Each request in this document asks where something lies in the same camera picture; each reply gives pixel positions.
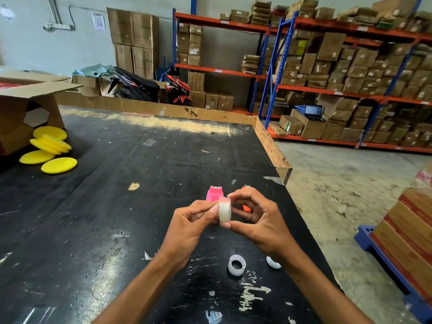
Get person's left hand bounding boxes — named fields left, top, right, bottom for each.
left=159, top=200, right=221, bottom=271

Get person's right hand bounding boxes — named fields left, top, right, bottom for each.
left=220, top=187, right=299, bottom=264

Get clear adhesive tape roll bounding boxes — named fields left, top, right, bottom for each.
left=218, top=197, right=232, bottom=222

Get person's right forearm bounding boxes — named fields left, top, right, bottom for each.
left=280, top=244, right=376, bottom=324

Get person's left forearm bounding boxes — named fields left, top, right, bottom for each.
left=93, top=248, right=185, bottom=324

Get pink tape dispenser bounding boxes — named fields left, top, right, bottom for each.
left=205, top=186, right=224, bottom=203

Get cardboard table edging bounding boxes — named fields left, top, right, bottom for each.
left=55, top=92, right=293, bottom=186

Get blue plastic pallet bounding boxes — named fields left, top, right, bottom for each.
left=354, top=225, right=432, bottom=324

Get black laptop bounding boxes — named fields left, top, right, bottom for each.
left=304, top=104, right=324, bottom=121

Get black and red motorbike cover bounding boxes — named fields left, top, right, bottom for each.
left=111, top=67, right=161, bottom=103

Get yellow foam disc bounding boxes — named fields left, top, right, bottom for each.
left=19, top=150, right=56, bottom=165
left=33, top=126, right=68, bottom=141
left=41, top=157, right=78, bottom=175

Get small shelf cardboard boxes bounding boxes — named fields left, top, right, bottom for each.
left=176, top=9, right=270, bottom=112

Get leaning yellow foam discs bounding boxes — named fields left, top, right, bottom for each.
left=29, top=134, right=72, bottom=156

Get red striped cartons stack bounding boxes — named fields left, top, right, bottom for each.
left=369, top=168, right=432, bottom=301

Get wide orange and blue rack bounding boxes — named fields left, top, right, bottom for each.
left=258, top=0, right=432, bottom=154

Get teal crumpled sheet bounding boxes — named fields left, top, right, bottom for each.
left=73, top=63, right=116, bottom=79

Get tall stacked cardboard cartons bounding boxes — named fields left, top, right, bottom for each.
left=106, top=7, right=160, bottom=80

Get narrow orange and blue rack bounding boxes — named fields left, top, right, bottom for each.
left=172, top=8, right=272, bottom=116

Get shelf load of cardboard boxes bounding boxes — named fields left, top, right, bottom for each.
left=268, top=0, right=432, bottom=148

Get open brown cardboard box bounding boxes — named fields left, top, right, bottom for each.
left=0, top=70, right=83, bottom=156

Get white paper wall notice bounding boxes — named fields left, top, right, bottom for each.
left=92, top=13, right=106, bottom=33

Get white wall power strip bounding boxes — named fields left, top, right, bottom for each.
left=43, top=22, right=75, bottom=32

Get grey wall cable conduit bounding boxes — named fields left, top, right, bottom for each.
left=47, top=0, right=62, bottom=25

